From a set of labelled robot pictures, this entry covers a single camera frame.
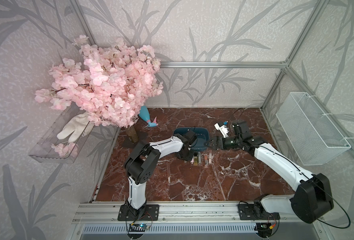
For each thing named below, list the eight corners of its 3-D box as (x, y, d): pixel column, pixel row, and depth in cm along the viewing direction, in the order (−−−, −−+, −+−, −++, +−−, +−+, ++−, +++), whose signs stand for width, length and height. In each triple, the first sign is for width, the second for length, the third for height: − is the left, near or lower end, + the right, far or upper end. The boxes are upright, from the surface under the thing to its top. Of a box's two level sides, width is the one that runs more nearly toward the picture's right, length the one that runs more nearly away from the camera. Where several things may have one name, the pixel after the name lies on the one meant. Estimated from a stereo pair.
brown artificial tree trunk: (134, 145, 102) (126, 131, 90) (132, 141, 104) (125, 127, 92) (140, 142, 103) (133, 129, 91) (138, 139, 105) (132, 125, 93)
